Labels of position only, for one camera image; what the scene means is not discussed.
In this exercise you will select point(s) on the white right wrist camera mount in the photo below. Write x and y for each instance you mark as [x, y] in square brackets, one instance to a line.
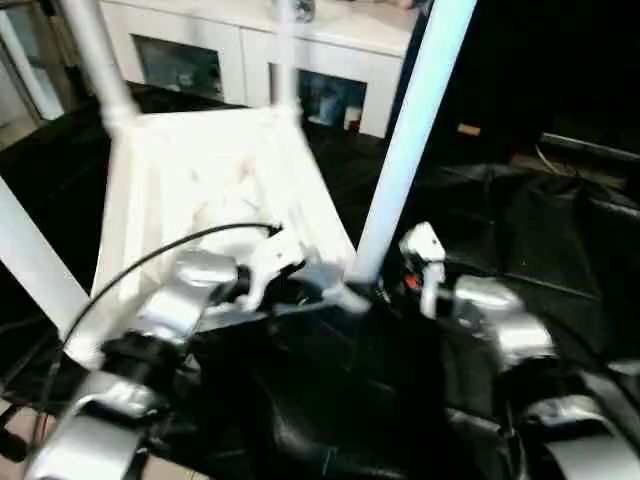
[422, 245]

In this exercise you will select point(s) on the small white cup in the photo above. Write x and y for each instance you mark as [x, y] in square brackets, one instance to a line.
[352, 120]

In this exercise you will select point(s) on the black metal stand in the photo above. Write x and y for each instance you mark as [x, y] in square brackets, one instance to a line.
[12, 447]

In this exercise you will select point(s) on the white plastic table leg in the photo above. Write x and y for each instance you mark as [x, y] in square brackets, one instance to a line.
[35, 250]
[286, 55]
[100, 60]
[415, 120]

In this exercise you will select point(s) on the small yellow label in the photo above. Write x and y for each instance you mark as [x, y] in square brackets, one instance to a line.
[468, 129]

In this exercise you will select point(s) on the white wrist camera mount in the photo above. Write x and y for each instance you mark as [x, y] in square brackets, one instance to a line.
[422, 245]
[272, 258]

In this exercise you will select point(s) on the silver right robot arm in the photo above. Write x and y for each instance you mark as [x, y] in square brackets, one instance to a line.
[500, 325]

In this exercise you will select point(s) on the white glass-door cabinet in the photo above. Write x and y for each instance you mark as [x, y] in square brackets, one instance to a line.
[210, 40]

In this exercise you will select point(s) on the black plastic mat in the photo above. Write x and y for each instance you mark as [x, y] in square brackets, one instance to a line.
[540, 240]

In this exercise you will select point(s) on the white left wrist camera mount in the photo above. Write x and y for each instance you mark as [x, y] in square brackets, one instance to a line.
[272, 258]

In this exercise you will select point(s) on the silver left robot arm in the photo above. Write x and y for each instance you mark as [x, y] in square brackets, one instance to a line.
[180, 305]

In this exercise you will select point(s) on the white plastic table top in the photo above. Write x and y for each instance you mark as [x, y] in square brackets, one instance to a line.
[210, 180]

